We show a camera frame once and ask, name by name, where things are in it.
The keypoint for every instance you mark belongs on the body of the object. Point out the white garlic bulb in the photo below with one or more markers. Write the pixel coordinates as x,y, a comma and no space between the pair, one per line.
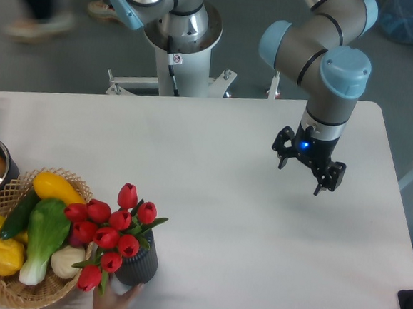
62,261

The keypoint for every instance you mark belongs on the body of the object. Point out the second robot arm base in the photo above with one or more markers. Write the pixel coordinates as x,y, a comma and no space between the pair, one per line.
158,0

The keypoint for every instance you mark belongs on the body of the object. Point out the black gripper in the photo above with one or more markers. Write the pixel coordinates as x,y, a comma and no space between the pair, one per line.
314,153

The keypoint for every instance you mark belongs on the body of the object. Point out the yellow squash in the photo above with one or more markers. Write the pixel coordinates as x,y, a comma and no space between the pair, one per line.
48,185

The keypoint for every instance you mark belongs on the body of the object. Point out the dark grey ribbed vase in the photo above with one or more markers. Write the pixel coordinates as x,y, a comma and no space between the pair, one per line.
142,267

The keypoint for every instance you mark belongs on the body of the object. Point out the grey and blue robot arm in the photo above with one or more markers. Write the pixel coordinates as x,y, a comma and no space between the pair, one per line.
318,58

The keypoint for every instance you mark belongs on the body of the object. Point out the yellow bell pepper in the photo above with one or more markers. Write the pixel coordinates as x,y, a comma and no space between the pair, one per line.
11,257

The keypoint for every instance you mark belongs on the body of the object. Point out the person's hand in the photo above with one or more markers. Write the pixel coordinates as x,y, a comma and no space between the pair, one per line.
109,299

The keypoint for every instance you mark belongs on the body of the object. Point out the red tulip bouquet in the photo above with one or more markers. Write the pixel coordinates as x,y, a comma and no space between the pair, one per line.
116,234

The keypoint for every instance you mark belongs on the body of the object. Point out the green bok choy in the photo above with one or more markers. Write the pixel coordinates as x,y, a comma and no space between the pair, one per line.
47,230

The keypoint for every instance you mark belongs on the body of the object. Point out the walking person's legs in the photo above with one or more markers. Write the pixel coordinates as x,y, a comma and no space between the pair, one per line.
46,19

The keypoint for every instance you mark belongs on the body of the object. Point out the dark green cucumber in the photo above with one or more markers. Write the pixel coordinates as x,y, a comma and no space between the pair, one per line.
18,219

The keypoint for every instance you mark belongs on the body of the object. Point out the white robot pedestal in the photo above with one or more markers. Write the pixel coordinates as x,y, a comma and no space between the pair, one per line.
183,47

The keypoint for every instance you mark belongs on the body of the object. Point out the woven wicker basket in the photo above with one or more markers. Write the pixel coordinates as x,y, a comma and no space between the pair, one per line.
16,295

